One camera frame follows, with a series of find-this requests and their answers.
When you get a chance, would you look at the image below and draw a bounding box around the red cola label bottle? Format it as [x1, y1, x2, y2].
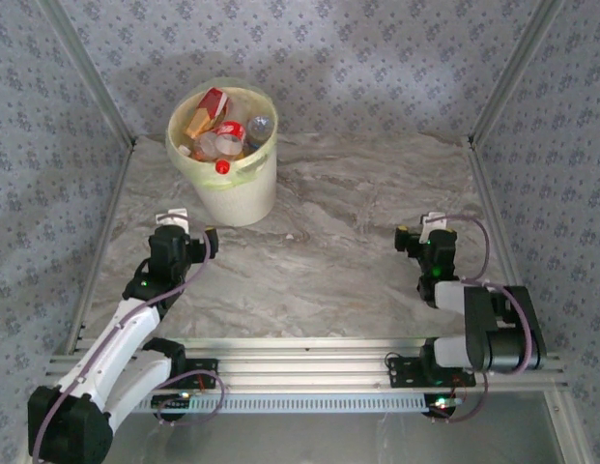
[214, 120, 246, 157]

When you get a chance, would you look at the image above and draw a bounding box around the red and gold label bottle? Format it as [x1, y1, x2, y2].
[185, 86, 232, 139]

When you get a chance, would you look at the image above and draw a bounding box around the white ribbed plastic bin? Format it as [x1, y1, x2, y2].
[164, 85, 280, 227]

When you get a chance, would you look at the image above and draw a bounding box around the translucent yellow-green bin liner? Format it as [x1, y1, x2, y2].
[164, 79, 280, 189]

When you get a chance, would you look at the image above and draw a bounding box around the aluminium table edge bar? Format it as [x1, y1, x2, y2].
[74, 336, 542, 354]

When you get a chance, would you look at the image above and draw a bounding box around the black circuit board with LED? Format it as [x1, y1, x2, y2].
[151, 393, 193, 421]
[423, 393, 464, 420]

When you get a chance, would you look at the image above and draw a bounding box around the wide aluminium base beam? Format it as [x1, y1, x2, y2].
[42, 352, 570, 392]

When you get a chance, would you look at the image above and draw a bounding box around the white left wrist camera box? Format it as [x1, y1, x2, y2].
[154, 208, 190, 229]

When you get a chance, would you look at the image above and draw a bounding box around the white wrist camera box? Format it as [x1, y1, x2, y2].
[154, 208, 190, 229]
[421, 212, 449, 233]

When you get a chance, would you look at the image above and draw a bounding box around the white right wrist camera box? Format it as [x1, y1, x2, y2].
[421, 212, 449, 233]

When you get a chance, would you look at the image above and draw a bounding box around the purple cable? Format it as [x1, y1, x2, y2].
[28, 215, 227, 464]
[427, 216, 532, 425]

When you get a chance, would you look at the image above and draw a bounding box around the grey slotted cable duct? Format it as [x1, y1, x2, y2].
[134, 392, 468, 416]

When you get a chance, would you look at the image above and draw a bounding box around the aluminium upright post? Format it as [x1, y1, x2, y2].
[38, 0, 139, 149]
[468, 0, 569, 149]

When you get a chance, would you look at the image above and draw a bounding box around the aluminium frame leg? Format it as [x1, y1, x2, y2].
[544, 390, 588, 464]

